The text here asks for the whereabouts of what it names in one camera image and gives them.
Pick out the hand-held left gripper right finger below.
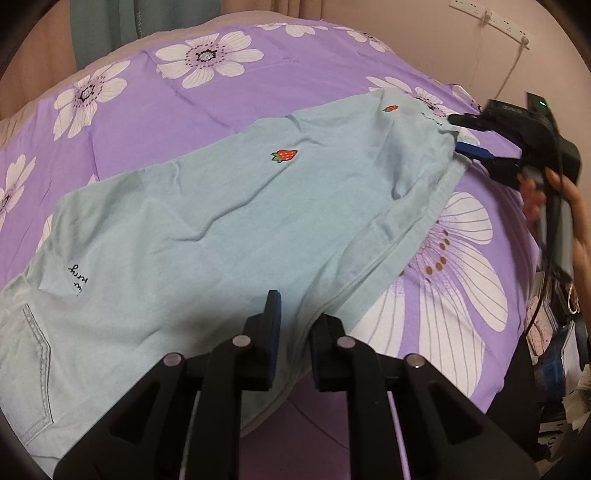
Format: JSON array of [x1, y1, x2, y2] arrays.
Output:
[[310, 313, 539, 480]]

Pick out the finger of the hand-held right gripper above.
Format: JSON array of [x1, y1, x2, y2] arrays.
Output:
[[455, 141, 525, 188], [447, 112, 491, 134]]

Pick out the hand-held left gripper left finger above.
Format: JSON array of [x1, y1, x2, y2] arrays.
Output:
[[53, 290, 283, 480]]

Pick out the light blue pants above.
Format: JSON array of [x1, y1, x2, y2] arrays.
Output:
[[0, 88, 468, 462]]

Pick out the person's right hand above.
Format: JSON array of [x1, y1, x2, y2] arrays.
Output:
[[521, 168, 591, 278]]

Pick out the white power strip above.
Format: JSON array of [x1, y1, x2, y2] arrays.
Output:
[[449, 0, 533, 38]]

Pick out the purple floral bedsheet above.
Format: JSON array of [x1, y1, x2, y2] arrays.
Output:
[[0, 18, 548, 480]]

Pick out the teal curtain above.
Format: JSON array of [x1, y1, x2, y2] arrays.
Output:
[[69, 0, 145, 70]]

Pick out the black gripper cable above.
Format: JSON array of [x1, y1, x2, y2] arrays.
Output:
[[524, 258, 557, 337]]

